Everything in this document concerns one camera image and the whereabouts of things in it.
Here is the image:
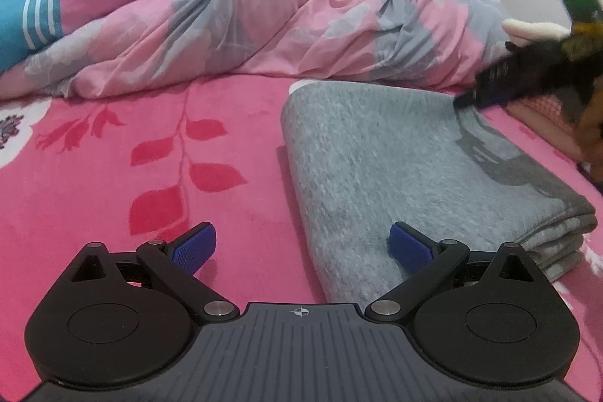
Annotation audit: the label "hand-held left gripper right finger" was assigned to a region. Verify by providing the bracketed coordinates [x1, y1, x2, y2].
[365, 222, 533, 322]

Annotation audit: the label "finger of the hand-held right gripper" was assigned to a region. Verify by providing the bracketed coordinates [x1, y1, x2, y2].
[452, 89, 493, 110]

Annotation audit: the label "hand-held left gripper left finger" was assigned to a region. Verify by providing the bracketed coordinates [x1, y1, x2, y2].
[70, 222, 240, 322]

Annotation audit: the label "grey sweatpants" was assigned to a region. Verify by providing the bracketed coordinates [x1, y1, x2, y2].
[281, 82, 598, 305]

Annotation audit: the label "stack of folded clothes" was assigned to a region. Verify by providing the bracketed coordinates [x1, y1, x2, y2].
[502, 18, 603, 167]

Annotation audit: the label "person's right hand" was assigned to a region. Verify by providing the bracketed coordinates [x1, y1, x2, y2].
[575, 93, 603, 177]

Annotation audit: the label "pink grey floral duvet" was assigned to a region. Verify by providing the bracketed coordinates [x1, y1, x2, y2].
[23, 0, 514, 98]

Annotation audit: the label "blue pink striped quilt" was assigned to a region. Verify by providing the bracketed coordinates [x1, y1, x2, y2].
[0, 0, 274, 73]

